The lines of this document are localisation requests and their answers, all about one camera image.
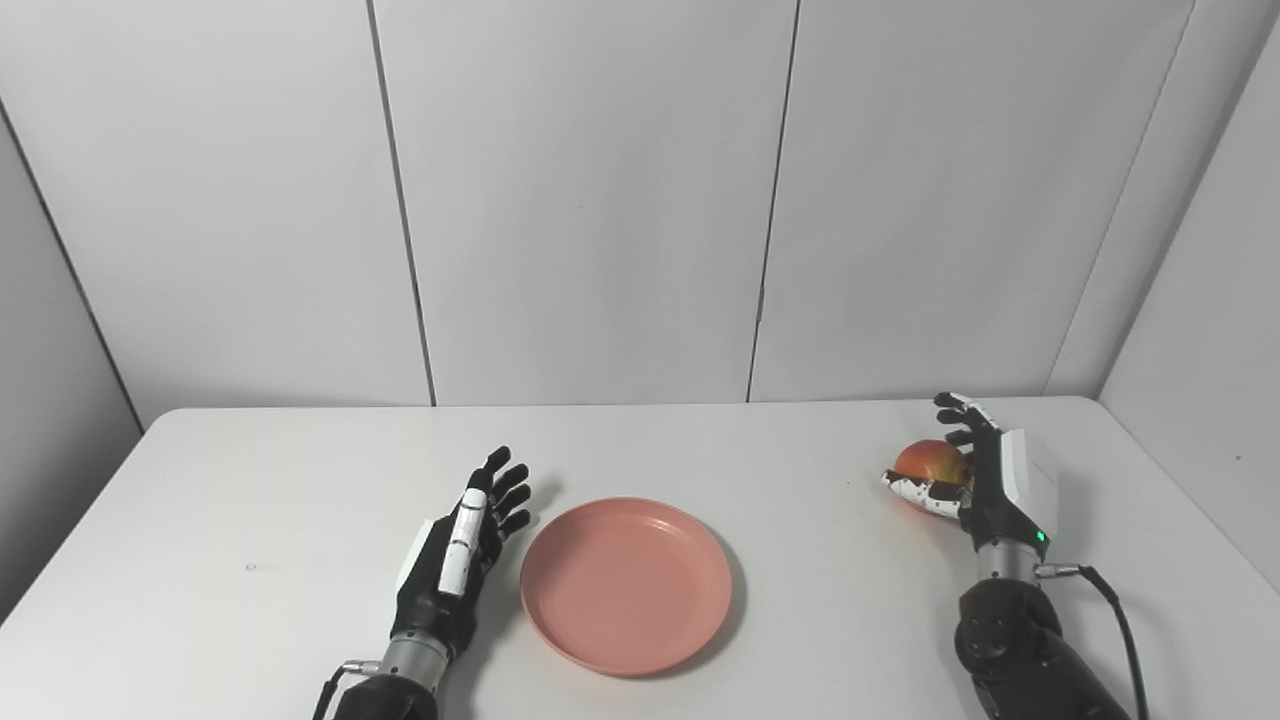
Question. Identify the red yellow pomegranate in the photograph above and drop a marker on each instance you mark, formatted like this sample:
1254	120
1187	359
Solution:
930	470

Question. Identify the pink round plate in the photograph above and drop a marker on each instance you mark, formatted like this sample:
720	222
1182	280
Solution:
626	586

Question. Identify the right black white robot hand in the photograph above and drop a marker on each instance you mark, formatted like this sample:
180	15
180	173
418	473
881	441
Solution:
995	480

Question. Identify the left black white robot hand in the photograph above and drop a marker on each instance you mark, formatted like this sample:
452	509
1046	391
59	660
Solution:
455	560

